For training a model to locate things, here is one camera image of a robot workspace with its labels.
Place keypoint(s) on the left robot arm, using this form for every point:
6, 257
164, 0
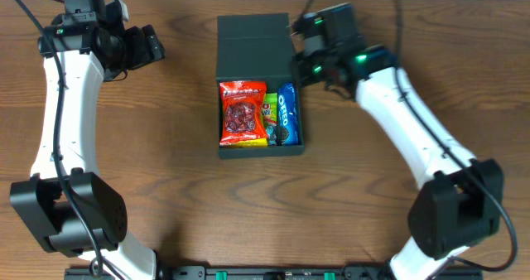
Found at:
65, 204

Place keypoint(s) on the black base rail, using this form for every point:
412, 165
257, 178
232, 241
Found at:
351, 272

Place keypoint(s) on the black cardboard box with lid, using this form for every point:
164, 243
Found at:
258, 47

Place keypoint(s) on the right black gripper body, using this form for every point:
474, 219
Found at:
310, 45

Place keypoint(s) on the green Haribo worms bag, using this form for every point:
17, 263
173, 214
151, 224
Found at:
269, 113

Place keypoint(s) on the blue Oreo cookie pack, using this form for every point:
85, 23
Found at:
287, 115

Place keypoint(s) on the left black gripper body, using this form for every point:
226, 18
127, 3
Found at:
138, 45

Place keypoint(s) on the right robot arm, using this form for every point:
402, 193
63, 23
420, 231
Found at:
459, 200

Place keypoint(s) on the yellow candy bag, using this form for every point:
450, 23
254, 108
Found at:
261, 142

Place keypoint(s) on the red Maltesers candy bag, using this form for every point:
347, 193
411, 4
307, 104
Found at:
242, 103

